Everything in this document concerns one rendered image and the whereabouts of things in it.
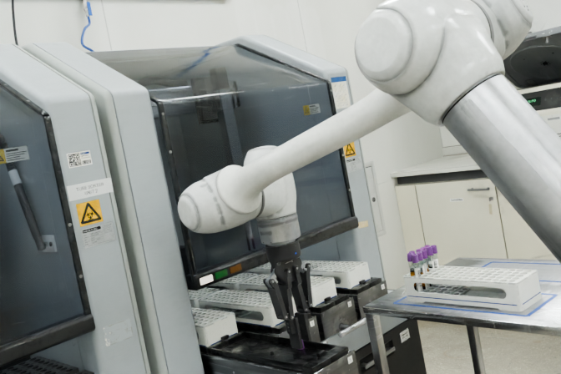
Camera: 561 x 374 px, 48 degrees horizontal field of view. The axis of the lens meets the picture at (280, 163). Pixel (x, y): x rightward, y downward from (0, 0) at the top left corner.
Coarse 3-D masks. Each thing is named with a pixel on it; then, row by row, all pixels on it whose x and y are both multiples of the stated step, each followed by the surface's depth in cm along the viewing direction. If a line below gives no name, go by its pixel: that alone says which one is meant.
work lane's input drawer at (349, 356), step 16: (224, 336) 151; (240, 336) 154; (256, 336) 151; (272, 336) 147; (208, 352) 148; (224, 352) 143; (240, 352) 144; (256, 352) 142; (288, 352) 138; (304, 352) 137; (320, 352) 129; (336, 352) 129; (352, 352) 131; (208, 368) 147; (224, 368) 142; (240, 368) 138; (256, 368) 134; (272, 368) 130; (288, 368) 128; (304, 368) 125; (320, 368) 125; (336, 368) 127; (352, 368) 131
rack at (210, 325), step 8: (200, 312) 162; (208, 312) 160; (216, 312) 159; (224, 312) 158; (232, 312) 156; (200, 320) 155; (208, 320) 153; (216, 320) 152; (224, 320) 153; (232, 320) 154; (200, 328) 149; (208, 328) 149; (216, 328) 151; (224, 328) 152; (232, 328) 154; (200, 336) 150; (208, 336) 149; (216, 336) 151; (200, 344) 150; (208, 344) 149
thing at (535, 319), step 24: (456, 264) 179; (480, 264) 174; (504, 264) 170; (528, 264) 165; (552, 264) 161; (552, 288) 143; (384, 312) 151; (408, 312) 146; (432, 312) 142; (456, 312) 139; (480, 312) 136; (504, 312) 133; (528, 312) 130; (552, 312) 128; (384, 360) 156; (480, 360) 185
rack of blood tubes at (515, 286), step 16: (432, 272) 152; (448, 272) 149; (464, 272) 146; (480, 272) 144; (496, 272) 142; (512, 272) 139; (528, 272) 137; (432, 288) 152; (448, 288) 149; (464, 288) 152; (480, 288) 149; (496, 288) 146; (512, 288) 132; (528, 288) 134; (448, 304) 145; (464, 304) 141; (480, 304) 138; (496, 304) 136; (512, 304) 133; (528, 304) 134
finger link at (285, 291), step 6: (288, 270) 136; (288, 276) 136; (288, 282) 136; (282, 288) 137; (288, 288) 136; (282, 294) 138; (288, 294) 137; (288, 300) 136; (288, 306) 137; (288, 312) 137
